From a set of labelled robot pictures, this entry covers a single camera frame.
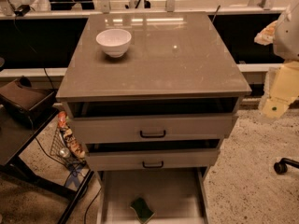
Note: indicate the black chair caster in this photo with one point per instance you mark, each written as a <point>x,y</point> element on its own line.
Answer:
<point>281,167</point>

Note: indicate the snack bag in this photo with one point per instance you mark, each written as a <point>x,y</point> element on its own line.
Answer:
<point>68,137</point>

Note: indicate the wire basket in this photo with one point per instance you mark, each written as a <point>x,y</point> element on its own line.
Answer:
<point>57,144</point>

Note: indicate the white ceramic bowl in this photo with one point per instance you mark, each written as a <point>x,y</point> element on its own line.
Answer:
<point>114,42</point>

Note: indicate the black side table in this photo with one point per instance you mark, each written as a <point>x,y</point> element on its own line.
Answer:
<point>14,139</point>

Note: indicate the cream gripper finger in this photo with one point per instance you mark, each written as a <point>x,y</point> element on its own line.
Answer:
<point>267,34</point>

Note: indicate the grey drawer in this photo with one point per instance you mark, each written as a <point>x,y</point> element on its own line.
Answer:
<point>176,196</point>
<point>152,120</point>
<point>152,155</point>

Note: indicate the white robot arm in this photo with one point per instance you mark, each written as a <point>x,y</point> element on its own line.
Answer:
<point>283,33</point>

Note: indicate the grey bottom drawer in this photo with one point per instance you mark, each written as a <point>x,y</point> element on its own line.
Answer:
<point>176,196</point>

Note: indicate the grey middle drawer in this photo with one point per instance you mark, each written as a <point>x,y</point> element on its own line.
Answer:
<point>152,155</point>

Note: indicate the grey top drawer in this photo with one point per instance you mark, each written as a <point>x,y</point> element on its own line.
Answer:
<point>152,120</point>

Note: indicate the metal can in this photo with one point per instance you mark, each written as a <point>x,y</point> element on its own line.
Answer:
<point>64,152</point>

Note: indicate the grey drawer cabinet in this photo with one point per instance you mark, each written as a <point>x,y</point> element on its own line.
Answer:
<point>171,56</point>

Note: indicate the green yellow sponge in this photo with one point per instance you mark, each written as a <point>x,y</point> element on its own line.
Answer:
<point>142,211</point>

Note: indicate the dark brown box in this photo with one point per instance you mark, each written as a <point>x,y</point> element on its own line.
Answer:
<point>25,103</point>

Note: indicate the black power adapter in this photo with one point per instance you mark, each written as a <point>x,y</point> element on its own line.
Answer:
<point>22,10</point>

